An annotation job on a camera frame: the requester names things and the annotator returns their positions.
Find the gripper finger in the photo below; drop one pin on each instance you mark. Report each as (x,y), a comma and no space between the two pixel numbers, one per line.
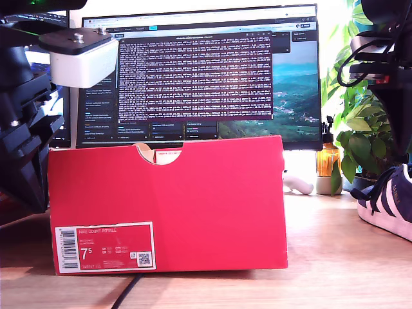
(399,122)
(22,167)

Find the blue suede sneaker white stripes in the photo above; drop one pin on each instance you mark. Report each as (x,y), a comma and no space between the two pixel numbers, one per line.
(386,206)

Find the red cardboard shoebox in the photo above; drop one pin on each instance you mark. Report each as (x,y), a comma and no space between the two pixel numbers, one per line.
(193,209)

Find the green leafy potted plant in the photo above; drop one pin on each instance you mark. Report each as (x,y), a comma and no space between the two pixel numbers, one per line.
(357,122)

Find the black plant tray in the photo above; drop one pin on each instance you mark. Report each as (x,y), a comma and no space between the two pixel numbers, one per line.
(360,185)

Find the amber spray bottle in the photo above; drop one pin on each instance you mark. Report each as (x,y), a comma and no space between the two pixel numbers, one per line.
(325,161)

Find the small white pot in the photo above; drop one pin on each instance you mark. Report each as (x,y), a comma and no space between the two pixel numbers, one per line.
(323,186)

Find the wide black computer monitor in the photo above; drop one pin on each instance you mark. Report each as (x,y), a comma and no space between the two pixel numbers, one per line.
(289,96)

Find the white handheld controller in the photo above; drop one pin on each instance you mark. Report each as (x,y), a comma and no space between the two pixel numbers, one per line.
(302,188)

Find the crumpled packing paper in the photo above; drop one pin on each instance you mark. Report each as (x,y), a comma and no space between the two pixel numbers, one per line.
(146,154)

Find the grey arm camera box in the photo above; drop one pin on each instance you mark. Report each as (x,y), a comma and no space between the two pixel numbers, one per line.
(370,45)

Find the white arm camera box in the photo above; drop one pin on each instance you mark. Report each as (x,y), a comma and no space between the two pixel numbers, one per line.
(83,64)

